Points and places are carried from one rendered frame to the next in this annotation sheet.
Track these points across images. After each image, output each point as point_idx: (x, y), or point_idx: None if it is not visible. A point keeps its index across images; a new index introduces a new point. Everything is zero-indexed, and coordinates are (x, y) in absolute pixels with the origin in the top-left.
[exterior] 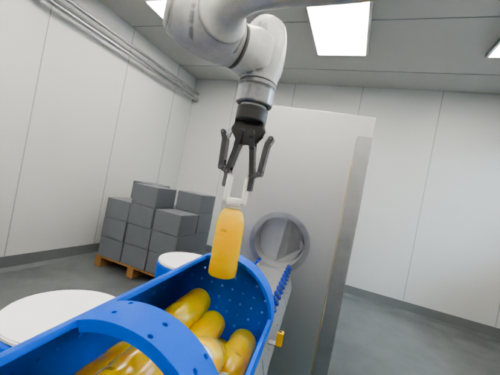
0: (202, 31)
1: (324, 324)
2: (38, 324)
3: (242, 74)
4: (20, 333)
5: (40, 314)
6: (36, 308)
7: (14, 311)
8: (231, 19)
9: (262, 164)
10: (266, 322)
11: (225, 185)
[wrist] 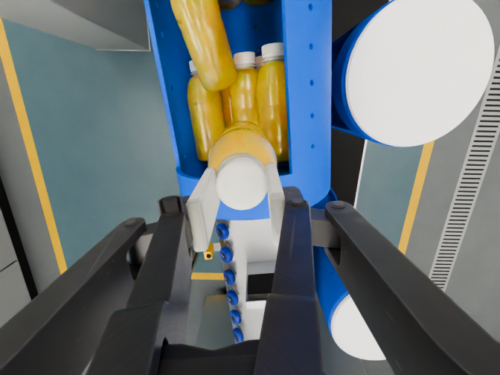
0: None
1: None
2: (427, 30)
3: None
4: (428, 4)
5: (443, 49)
6: (458, 56)
7: (474, 33)
8: None
9: (96, 252)
10: (178, 156)
11: (276, 177)
